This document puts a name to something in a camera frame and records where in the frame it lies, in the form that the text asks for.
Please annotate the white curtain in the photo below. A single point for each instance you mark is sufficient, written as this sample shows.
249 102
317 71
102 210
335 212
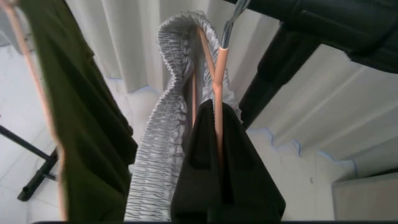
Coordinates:
326 102

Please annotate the pale grey shorts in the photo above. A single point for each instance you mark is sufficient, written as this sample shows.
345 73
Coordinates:
168 124

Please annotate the black clothes rack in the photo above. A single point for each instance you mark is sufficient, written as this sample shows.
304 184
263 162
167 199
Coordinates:
280 71

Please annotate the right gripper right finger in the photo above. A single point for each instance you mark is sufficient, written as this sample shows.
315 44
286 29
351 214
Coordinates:
252 186

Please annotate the pink clothes hanger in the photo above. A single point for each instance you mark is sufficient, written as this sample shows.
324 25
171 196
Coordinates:
219 71
34 77

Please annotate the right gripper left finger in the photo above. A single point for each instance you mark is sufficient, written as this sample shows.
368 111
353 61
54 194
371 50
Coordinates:
196 174

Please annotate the green long-sleeved shirt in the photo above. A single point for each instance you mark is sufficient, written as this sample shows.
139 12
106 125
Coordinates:
84 109

